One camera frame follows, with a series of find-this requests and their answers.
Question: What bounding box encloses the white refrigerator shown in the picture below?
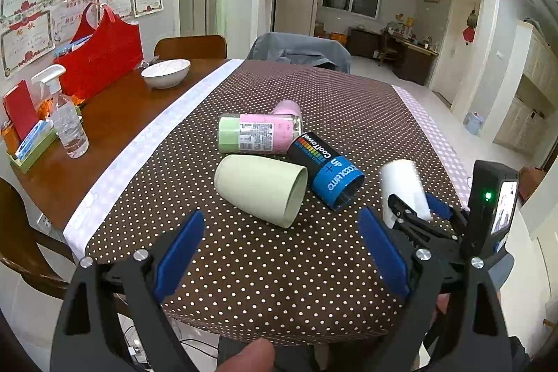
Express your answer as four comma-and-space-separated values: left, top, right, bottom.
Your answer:
272, 0, 325, 37

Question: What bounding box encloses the camera box with screen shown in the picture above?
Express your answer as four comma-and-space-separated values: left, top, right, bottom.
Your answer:
460, 160, 518, 260

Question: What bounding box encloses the left hand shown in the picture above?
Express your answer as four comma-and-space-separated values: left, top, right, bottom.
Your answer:
216, 338, 275, 372

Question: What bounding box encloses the wooden chair at left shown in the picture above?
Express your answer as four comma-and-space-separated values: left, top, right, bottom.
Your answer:
0, 179, 74, 300

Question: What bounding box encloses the white door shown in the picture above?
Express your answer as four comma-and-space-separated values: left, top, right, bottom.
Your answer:
428, 0, 482, 108

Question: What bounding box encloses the green tissue box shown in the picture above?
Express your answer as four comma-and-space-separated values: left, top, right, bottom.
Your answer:
8, 120, 57, 175

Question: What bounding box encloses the white paper cup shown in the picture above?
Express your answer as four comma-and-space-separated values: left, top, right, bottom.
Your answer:
379, 160, 431, 228

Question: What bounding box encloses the white ceramic bowl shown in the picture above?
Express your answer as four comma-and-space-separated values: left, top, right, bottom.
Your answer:
141, 59, 191, 90

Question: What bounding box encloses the red envelope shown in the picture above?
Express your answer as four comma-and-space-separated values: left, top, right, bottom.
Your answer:
3, 80, 39, 141

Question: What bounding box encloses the wooden chair behind table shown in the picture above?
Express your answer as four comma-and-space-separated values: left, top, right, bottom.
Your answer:
154, 35, 227, 60

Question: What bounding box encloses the small wooden stool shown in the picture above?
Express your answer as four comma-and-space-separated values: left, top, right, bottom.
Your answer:
518, 166, 546, 203

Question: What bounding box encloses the right hand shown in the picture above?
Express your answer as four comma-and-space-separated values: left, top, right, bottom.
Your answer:
430, 294, 451, 324

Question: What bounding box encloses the brown polka dot tablecloth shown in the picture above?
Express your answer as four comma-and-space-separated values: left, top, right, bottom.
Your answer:
63, 60, 469, 344

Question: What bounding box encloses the clear spray bottle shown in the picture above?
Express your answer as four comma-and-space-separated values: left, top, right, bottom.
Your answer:
31, 64, 89, 159

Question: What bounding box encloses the blue black cylinder can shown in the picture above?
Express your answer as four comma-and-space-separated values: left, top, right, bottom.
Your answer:
287, 132, 365, 211

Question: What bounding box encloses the pale green cup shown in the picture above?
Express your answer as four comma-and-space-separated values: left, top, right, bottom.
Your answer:
214, 155, 308, 228

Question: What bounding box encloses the grey covered chair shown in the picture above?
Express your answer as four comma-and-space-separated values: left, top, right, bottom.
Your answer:
247, 32, 352, 74

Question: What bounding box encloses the cream wall cabinet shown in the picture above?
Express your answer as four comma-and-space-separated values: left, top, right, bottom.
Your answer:
495, 21, 557, 157

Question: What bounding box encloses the pink cup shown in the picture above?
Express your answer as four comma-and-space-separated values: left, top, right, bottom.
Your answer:
271, 99, 302, 117

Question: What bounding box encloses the red gift bag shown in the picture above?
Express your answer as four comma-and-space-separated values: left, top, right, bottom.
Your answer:
54, 5, 144, 100

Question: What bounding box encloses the dark wooden desk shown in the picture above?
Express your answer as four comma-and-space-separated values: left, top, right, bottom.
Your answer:
345, 27, 439, 86

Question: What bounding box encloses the pink green cylinder can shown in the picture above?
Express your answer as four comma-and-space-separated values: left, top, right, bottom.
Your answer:
218, 113, 302, 155

